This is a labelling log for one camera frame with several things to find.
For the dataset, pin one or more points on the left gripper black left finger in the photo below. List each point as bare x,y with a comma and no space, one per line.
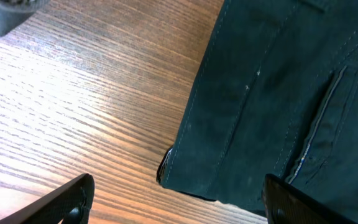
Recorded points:
70,203

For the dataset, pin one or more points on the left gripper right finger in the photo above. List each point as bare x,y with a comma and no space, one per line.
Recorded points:
285,204

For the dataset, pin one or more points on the black shorts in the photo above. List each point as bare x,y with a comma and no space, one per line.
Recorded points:
276,93

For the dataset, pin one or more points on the folded grey shorts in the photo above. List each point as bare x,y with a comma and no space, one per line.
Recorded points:
14,12

